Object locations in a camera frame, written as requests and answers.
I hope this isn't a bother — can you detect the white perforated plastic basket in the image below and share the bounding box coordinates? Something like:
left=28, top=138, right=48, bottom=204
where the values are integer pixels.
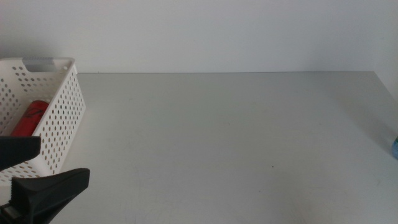
left=0, top=57, right=86, bottom=187

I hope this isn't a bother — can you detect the red cola can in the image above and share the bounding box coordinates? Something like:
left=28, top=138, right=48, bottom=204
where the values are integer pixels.
left=11, top=100, right=50, bottom=138

